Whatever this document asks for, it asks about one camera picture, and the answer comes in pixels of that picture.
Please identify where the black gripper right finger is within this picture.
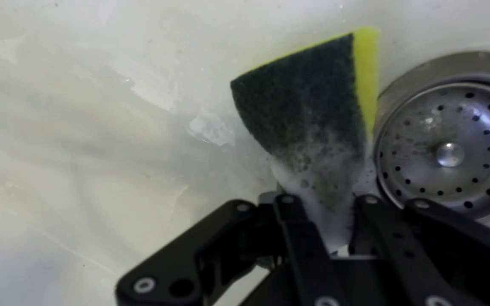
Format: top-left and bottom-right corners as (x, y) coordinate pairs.
(347, 194), (490, 306)

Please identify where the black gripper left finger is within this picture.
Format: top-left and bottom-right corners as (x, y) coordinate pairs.
(114, 193), (346, 306)

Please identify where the green and yellow sponge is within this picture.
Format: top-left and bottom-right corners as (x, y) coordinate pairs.
(230, 26), (381, 254)

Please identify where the metal sink drain strainer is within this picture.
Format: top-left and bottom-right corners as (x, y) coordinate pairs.
(371, 50), (490, 233)

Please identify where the white sink basin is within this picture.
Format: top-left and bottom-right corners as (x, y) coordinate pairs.
(0, 0), (490, 306)

